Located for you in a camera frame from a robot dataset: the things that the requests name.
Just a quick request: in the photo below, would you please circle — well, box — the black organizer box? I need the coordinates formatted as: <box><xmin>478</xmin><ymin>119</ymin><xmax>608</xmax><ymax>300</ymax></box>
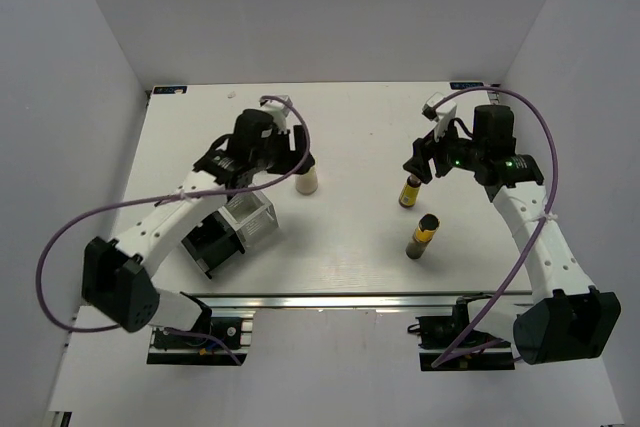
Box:
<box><xmin>182</xmin><ymin>212</ymin><xmax>246</xmax><ymax>279</ymax></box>

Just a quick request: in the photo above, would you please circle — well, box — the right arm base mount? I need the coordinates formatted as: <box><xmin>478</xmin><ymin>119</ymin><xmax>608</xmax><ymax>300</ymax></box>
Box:
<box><xmin>406</xmin><ymin>294</ymin><xmax>516</xmax><ymax>372</ymax></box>

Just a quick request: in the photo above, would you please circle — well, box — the purple cable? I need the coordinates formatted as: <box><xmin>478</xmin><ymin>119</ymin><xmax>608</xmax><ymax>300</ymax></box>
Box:
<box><xmin>37</xmin><ymin>93</ymin><xmax>312</xmax><ymax>367</ymax></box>
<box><xmin>430</xmin><ymin>86</ymin><xmax>559</xmax><ymax>368</ymax></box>

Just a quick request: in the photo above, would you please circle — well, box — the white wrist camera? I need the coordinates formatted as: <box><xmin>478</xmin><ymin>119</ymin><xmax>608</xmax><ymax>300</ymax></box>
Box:
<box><xmin>259</xmin><ymin>95</ymin><xmax>291</xmax><ymax>132</ymax></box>
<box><xmin>422</xmin><ymin>92</ymin><xmax>457</xmax><ymax>142</ymax></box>

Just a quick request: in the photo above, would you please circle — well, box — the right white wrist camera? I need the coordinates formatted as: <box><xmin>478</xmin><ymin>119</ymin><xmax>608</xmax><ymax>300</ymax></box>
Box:
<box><xmin>422</xmin><ymin>92</ymin><xmax>457</xmax><ymax>142</ymax></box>

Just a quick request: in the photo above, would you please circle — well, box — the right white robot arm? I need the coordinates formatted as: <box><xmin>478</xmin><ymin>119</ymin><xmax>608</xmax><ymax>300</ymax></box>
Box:
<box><xmin>403</xmin><ymin>101</ymin><xmax>621</xmax><ymax>365</ymax></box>

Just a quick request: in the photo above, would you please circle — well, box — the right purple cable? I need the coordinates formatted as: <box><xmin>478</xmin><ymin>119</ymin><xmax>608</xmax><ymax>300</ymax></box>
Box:
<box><xmin>430</xmin><ymin>86</ymin><xmax>559</xmax><ymax>368</ymax></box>

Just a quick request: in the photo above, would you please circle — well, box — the yellow label brown bottle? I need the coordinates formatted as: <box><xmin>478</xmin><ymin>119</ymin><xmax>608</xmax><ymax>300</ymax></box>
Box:
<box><xmin>398</xmin><ymin>174</ymin><xmax>422</xmax><ymax>208</ymax></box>

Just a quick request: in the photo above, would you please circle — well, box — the white bottle yellow lid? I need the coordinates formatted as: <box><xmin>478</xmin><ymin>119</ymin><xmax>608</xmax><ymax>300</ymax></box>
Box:
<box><xmin>295</xmin><ymin>166</ymin><xmax>319</xmax><ymax>196</ymax></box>

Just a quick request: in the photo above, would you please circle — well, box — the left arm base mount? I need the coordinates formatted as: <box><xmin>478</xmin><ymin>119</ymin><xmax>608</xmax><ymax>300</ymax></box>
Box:
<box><xmin>146</xmin><ymin>310</ymin><xmax>253</xmax><ymax>367</ymax></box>

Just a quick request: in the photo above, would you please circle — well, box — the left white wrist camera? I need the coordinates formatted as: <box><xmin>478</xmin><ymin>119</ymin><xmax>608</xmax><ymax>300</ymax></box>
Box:
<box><xmin>259</xmin><ymin>95</ymin><xmax>291</xmax><ymax>132</ymax></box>

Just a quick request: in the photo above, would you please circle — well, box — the left blue corner sticker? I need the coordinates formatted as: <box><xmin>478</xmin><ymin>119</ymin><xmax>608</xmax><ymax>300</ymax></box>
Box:
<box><xmin>152</xmin><ymin>85</ymin><xmax>188</xmax><ymax>95</ymax></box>

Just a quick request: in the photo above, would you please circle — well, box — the yellow band spice bottle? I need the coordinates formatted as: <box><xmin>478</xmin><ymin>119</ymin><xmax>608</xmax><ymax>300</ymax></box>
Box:
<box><xmin>405</xmin><ymin>214</ymin><xmax>440</xmax><ymax>260</ymax></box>

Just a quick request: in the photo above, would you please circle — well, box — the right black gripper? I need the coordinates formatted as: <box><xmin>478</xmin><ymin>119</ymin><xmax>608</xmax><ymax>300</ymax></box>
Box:
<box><xmin>402</xmin><ymin>114</ymin><xmax>484</xmax><ymax>184</ymax></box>

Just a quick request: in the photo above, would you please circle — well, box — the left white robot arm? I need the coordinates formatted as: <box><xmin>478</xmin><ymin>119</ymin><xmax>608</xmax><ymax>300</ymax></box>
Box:
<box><xmin>81</xmin><ymin>95</ymin><xmax>315</xmax><ymax>346</ymax></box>

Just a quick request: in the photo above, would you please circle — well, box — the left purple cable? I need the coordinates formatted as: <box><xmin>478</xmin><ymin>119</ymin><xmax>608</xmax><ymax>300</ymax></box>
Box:
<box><xmin>37</xmin><ymin>93</ymin><xmax>312</xmax><ymax>367</ymax></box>

